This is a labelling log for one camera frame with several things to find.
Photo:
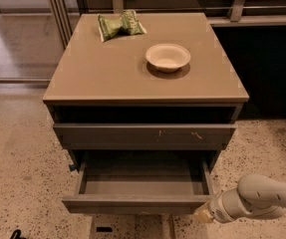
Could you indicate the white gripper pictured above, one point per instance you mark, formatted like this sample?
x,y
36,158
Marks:
x,y
217,208

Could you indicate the grey drawer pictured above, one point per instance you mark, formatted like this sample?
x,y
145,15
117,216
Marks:
x,y
135,187
116,136

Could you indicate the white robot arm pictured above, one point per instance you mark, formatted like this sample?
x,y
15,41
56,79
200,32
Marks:
x,y
255,197

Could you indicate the grey drawer cabinet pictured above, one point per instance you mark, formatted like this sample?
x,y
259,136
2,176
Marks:
x,y
112,82

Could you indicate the grey top drawer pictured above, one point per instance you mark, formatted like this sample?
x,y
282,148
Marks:
x,y
116,136

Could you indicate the black floor marker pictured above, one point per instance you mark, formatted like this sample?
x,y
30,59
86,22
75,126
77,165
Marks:
x,y
102,229

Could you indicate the white paper bowl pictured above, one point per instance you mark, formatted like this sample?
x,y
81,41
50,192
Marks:
x,y
167,58

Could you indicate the black object on floor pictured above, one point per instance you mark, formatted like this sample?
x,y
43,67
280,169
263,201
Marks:
x,y
17,234

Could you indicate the green chip bag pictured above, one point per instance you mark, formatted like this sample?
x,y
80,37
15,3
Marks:
x,y
127,23

